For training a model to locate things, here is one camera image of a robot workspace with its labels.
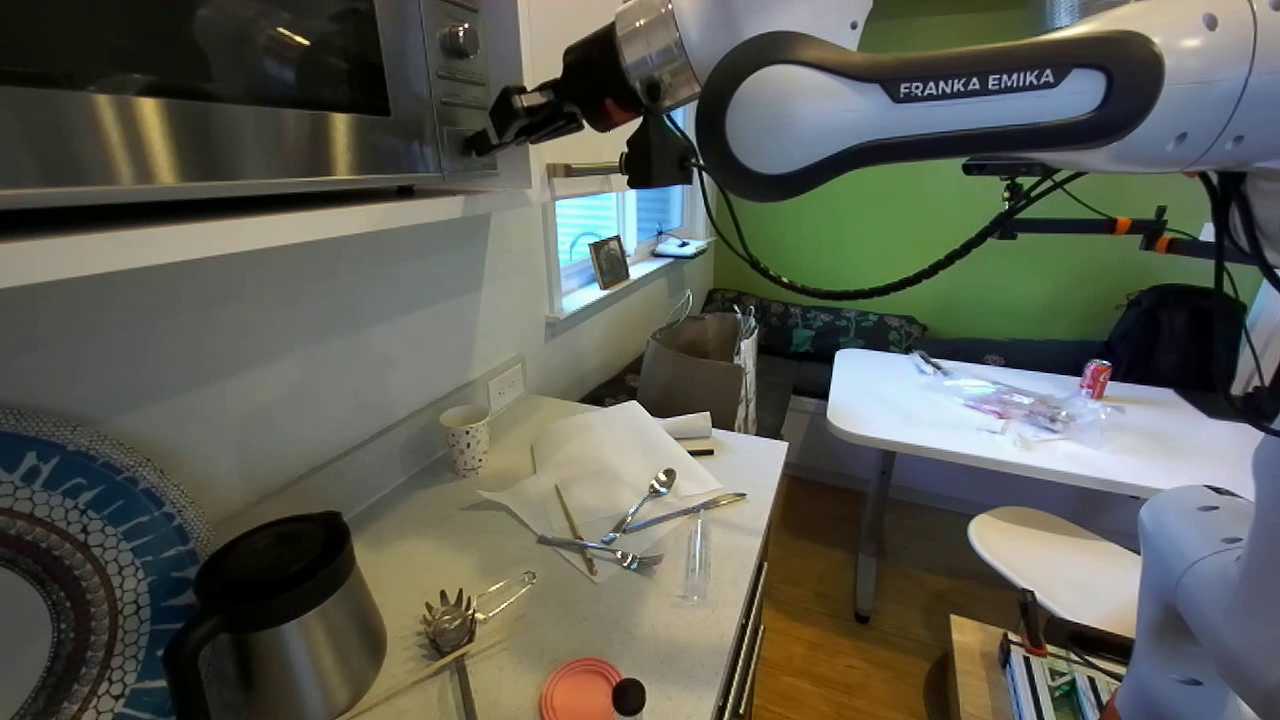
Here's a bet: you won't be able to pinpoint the white cloth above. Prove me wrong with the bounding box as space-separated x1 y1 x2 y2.
475 395 734 579

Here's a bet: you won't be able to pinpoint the white dining table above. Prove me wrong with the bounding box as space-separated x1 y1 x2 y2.
824 343 1274 633

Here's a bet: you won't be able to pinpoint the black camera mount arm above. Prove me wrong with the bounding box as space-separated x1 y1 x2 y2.
993 170 1274 266

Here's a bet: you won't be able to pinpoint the white kitchen counter cabinet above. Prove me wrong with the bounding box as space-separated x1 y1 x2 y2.
713 436 794 720

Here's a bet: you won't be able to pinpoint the brown paper bag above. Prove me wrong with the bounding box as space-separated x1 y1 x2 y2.
632 306 766 433

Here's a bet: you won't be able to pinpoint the white round stool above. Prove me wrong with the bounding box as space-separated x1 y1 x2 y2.
965 500 1152 648

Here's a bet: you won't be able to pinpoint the white window frame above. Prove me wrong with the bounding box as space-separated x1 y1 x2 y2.
542 103 728 325

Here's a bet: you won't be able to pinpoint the white wall outlet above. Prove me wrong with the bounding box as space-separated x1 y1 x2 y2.
486 359 527 412

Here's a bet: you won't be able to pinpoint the black backpack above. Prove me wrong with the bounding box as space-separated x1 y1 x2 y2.
1103 278 1253 401

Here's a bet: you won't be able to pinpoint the white wall cabinet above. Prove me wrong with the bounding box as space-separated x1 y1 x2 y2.
0 0 673 294

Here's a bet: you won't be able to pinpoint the red capped small bottle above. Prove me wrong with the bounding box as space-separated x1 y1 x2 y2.
1077 354 1118 404

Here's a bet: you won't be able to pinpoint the metal wire tongs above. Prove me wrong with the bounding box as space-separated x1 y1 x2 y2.
466 568 543 628

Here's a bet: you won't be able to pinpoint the steel thermos jug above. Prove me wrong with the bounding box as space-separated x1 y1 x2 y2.
159 509 393 720

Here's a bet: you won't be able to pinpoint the white patterned paper cup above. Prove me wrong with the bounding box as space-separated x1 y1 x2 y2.
438 404 497 481

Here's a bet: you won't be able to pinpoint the stack of books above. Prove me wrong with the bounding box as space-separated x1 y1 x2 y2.
996 633 1137 720

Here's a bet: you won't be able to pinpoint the metal fork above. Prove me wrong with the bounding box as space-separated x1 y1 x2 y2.
534 530 669 576

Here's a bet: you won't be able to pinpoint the metal table knife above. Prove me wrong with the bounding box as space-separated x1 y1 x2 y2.
611 489 753 540

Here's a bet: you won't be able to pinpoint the small flat windowsill object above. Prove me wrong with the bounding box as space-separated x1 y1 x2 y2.
650 230 713 265

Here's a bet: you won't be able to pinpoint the small white box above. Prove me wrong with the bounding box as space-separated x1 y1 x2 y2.
660 407 726 459

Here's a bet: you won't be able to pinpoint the clear plastic bags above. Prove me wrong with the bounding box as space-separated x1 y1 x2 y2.
914 346 1112 439

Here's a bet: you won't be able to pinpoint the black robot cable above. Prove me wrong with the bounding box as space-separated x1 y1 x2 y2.
698 163 1089 304

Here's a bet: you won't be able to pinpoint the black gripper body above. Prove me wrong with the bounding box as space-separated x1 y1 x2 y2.
519 18 650 141

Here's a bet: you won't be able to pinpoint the short wooden chopstick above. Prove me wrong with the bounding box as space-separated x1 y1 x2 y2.
548 481 600 579

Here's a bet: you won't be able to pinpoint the blue patterned plate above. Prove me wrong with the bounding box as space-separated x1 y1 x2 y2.
0 404 206 720

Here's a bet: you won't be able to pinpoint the black exterior camera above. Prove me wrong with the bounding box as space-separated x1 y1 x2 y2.
961 155 1074 185

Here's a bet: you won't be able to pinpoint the long wooden stick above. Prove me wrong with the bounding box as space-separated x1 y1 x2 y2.
336 625 527 720

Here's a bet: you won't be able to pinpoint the small dark photo frame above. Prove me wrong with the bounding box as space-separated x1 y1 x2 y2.
590 230 632 291

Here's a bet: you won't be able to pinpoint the metal spoon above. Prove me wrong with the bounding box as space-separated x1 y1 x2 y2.
611 462 680 535

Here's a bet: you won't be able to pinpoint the clear drinking glass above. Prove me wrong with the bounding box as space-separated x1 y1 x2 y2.
675 512 720 608

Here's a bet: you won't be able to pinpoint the wooden crate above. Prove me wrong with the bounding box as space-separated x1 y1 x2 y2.
945 611 1020 720

